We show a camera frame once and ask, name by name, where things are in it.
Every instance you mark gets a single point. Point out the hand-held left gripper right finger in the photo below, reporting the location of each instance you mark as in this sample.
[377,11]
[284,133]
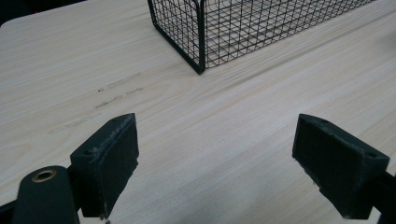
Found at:
[339,168]

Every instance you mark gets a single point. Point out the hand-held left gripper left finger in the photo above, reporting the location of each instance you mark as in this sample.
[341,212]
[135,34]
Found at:
[104,168]

